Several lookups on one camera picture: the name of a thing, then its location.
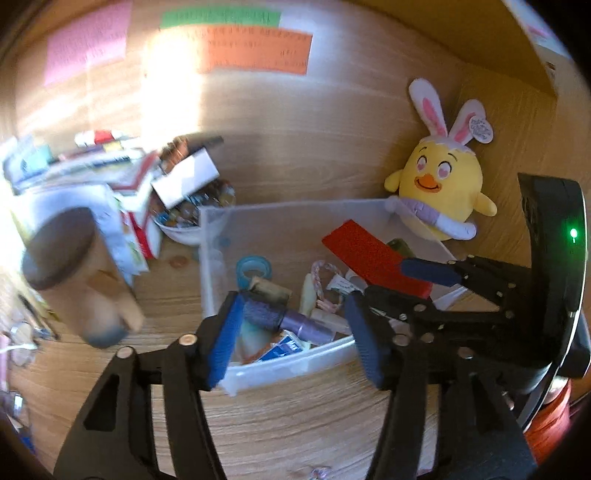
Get red white marker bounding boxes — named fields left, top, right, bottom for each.
left=75, top=130, right=116, bottom=146

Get pink white braided bracelet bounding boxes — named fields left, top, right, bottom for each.
left=310, top=261, right=345, bottom=315

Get white card box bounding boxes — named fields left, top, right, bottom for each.
left=151, top=150, right=220, bottom=209

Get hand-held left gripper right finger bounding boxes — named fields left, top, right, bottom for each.
left=345, top=292, right=539, bottom=480

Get stack of books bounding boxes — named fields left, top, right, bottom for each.
left=4, top=136, right=160, bottom=199

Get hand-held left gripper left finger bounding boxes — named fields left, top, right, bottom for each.
left=53, top=292, right=245, bottom=480

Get orange paper note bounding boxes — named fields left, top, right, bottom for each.
left=196, top=27, right=314, bottom=77

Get brown canister with dark lid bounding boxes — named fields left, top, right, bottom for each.
left=21, top=207, right=145, bottom=349

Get purple cylindrical tube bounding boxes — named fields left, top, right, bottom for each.
left=242, top=295, right=335, bottom=346

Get wooden shelf board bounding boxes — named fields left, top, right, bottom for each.
left=360, top=0, right=559, bottom=100

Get dark green bottle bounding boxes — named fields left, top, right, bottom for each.
left=387, top=237, right=416, bottom=259

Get red foil packet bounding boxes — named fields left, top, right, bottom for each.
left=322, top=219, right=435, bottom=300

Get pile of glass marbles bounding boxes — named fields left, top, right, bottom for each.
left=157, top=182, right=235, bottom=228

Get blue white packet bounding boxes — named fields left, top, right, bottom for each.
left=259, top=330, right=308, bottom=363

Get translucent white block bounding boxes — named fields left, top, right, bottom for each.
left=238, top=323, right=271, bottom=358

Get pink paper note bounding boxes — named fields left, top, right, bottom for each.
left=44, top=0, right=134, bottom=88

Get red white carton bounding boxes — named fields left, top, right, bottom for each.
left=121, top=210, right=162, bottom=261

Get white labelled tube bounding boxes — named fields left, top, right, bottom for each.
left=329, top=271, right=370, bottom=296

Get cream plastic piece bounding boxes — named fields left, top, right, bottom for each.
left=300, top=274, right=317, bottom=315

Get white bowl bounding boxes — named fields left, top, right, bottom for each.
left=154, top=182, right=236, bottom=245

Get teal tape roll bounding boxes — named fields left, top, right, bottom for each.
left=236, top=256, right=273, bottom=289

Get clear plastic storage box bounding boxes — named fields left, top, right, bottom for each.
left=198, top=198, right=467, bottom=397

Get wire frame glasses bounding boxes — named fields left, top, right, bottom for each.
left=9, top=320, right=61, bottom=365

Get yellow white marker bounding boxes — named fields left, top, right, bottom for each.
left=99, top=138, right=141, bottom=153

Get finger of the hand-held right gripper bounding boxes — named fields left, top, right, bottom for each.
left=401, top=255, right=535, bottom=319
left=365, top=284, right=532, bottom=361

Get yellow chick plush toy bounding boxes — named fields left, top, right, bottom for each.
left=384, top=78, right=498, bottom=243

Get green paper note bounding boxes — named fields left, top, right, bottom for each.
left=160, top=7, right=282, bottom=29

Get brown hair clip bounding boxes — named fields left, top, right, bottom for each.
left=159, top=138, right=188, bottom=174

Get brown cylinder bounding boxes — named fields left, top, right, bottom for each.
left=249, top=277, right=293, bottom=305

